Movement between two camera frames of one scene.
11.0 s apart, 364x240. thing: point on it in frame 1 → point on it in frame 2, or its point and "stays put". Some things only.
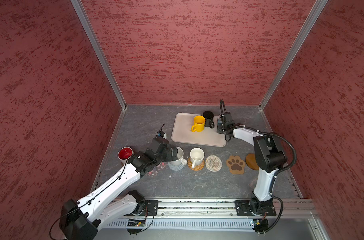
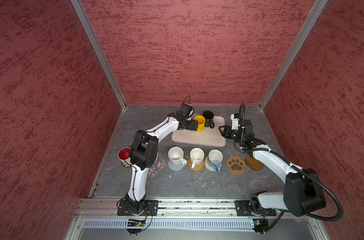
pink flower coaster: [155, 171] stays put
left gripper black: [169, 157] → [190, 127]
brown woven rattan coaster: [197, 168] stays put
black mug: [209, 117] stays put
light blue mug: [219, 122] → [215, 156]
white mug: [196, 156] stays put
